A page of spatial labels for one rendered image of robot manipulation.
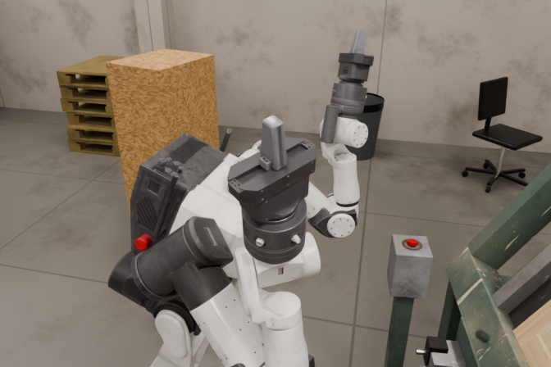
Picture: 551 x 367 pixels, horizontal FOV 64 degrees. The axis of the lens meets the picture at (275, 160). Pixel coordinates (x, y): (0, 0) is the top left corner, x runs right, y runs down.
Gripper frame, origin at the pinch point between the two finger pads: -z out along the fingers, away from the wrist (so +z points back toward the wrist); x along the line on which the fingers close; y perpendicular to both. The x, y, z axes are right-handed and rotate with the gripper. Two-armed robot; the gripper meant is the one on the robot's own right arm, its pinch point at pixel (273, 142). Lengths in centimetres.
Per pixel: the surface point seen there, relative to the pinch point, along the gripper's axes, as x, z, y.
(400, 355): 60, 133, 0
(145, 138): 47, 132, -183
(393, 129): 315, 256, -188
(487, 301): 68, 85, 15
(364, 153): 250, 245, -172
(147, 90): 55, 102, -183
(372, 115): 259, 207, -177
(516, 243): 93, 83, 10
